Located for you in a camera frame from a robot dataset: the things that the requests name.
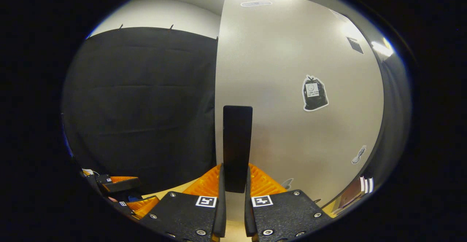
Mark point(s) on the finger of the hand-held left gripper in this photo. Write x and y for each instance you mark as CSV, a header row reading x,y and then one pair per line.
x,y
144,206
122,185

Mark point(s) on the black backdrop cloth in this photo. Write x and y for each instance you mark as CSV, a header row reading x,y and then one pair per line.
x,y
146,107

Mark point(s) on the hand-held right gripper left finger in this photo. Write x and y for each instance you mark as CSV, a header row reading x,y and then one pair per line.
x,y
220,213

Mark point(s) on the white cabinet door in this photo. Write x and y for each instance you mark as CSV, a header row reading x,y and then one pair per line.
x,y
292,132

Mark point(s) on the long ceiling light strip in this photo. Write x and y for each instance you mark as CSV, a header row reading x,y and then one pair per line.
x,y
381,48

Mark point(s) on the stack of books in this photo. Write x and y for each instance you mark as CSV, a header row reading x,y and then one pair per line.
x,y
350,196

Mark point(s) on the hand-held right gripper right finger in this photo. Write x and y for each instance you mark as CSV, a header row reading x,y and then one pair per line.
x,y
249,216

